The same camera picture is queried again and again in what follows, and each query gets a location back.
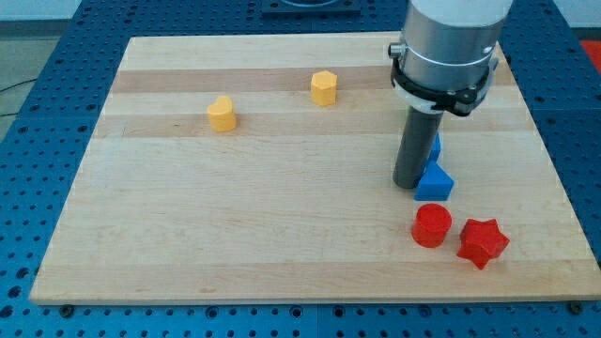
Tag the blue triangle block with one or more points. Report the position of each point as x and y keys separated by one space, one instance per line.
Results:
x=434 y=185

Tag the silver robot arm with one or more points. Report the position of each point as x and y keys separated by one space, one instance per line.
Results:
x=443 y=60

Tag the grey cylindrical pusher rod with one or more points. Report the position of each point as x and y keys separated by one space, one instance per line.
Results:
x=418 y=138

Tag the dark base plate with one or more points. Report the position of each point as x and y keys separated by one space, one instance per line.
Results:
x=317 y=7

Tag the yellow hexagon block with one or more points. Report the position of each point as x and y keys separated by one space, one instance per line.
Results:
x=324 y=88

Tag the red cylinder block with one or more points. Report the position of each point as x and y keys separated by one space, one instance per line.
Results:
x=431 y=225

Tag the red star block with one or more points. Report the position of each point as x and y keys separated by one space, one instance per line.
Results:
x=481 y=241

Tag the blue block behind rod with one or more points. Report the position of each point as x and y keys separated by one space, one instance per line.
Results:
x=435 y=149

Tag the wooden board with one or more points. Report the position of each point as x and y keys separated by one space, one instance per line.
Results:
x=297 y=203

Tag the yellow heart block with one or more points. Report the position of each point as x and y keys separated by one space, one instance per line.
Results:
x=221 y=115

